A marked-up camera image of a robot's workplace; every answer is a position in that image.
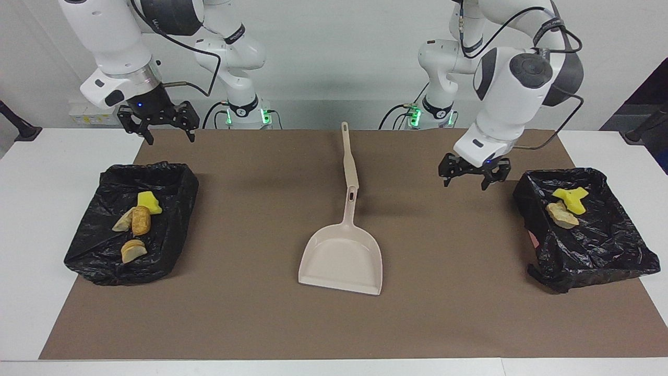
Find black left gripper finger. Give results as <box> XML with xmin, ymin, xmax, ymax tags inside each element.
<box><xmin>480</xmin><ymin>158</ymin><xmax>512</xmax><ymax>191</ymax></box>
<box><xmin>438</xmin><ymin>152</ymin><xmax>466</xmax><ymax>187</ymax></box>

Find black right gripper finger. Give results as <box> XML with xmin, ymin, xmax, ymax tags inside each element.
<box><xmin>117</xmin><ymin>104</ymin><xmax>155</xmax><ymax>145</ymax></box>
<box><xmin>173</xmin><ymin>101</ymin><xmax>200</xmax><ymax>143</ymax></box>

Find croissant piece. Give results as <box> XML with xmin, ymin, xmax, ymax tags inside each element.
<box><xmin>121</xmin><ymin>239</ymin><xmax>148</xmax><ymax>264</ymax></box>
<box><xmin>545</xmin><ymin>201</ymin><xmax>580</xmax><ymax>229</ymax></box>
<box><xmin>112</xmin><ymin>209</ymin><xmax>135</xmax><ymax>232</ymax></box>

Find green and yellow sponge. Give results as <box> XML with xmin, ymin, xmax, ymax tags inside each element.
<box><xmin>566</xmin><ymin>186</ymin><xmax>590</xmax><ymax>216</ymax></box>

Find large yellow sponge piece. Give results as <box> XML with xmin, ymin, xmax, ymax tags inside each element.
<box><xmin>137</xmin><ymin>191</ymin><xmax>163</xmax><ymax>215</ymax></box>

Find beige brush black bristles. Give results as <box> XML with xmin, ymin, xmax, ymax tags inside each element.
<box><xmin>341</xmin><ymin>121</ymin><xmax>361</xmax><ymax>195</ymax></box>

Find brown bread roll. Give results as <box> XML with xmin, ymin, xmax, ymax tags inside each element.
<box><xmin>131</xmin><ymin>206</ymin><xmax>152</xmax><ymax>237</ymax></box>

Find beige plastic dustpan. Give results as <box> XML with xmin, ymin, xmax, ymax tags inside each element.
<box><xmin>298</xmin><ymin>186</ymin><xmax>384</xmax><ymax>296</ymax></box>

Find black bag lined bin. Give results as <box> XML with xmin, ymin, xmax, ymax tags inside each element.
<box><xmin>512</xmin><ymin>167</ymin><xmax>661</xmax><ymax>294</ymax></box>
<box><xmin>64</xmin><ymin>161</ymin><xmax>200</xmax><ymax>287</ymax></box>

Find white box on table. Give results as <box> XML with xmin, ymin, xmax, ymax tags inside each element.
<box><xmin>69</xmin><ymin>102</ymin><xmax>126</xmax><ymax>126</ymax></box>

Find black stand base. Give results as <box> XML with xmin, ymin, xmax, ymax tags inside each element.
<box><xmin>619</xmin><ymin>102</ymin><xmax>668</xmax><ymax>144</ymax></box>
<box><xmin>0</xmin><ymin>100</ymin><xmax>42</xmax><ymax>142</ymax></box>

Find dark background panel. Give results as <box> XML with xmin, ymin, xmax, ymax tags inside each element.
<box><xmin>600</xmin><ymin>57</ymin><xmax>668</xmax><ymax>174</ymax></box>

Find brown table mat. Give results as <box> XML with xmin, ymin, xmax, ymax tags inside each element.
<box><xmin>39</xmin><ymin>129</ymin><xmax>668</xmax><ymax>361</ymax></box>

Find black right base cable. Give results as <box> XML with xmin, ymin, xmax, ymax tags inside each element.
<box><xmin>202</xmin><ymin>101</ymin><xmax>230</xmax><ymax>130</ymax></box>

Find black base cable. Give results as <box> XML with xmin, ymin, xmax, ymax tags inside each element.
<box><xmin>202</xmin><ymin>101</ymin><xmax>230</xmax><ymax>130</ymax></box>
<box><xmin>378</xmin><ymin>103</ymin><xmax>418</xmax><ymax>130</ymax></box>

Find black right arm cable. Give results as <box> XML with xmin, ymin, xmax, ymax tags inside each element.
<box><xmin>130</xmin><ymin>0</ymin><xmax>222</xmax><ymax>97</ymax></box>

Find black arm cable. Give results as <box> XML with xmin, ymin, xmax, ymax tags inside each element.
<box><xmin>130</xmin><ymin>0</ymin><xmax>222</xmax><ymax>97</ymax></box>
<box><xmin>458</xmin><ymin>0</ymin><xmax>585</xmax><ymax>151</ymax></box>

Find black left base cable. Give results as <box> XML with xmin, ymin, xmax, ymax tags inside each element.
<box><xmin>378</xmin><ymin>103</ymin><xmax>418</xmax><ymax>130</ymax></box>

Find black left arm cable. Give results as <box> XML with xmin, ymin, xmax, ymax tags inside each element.
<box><xmin>458</xmin><ymin>0</ymin><xmax>585</xmax><ymax>151</ymax></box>

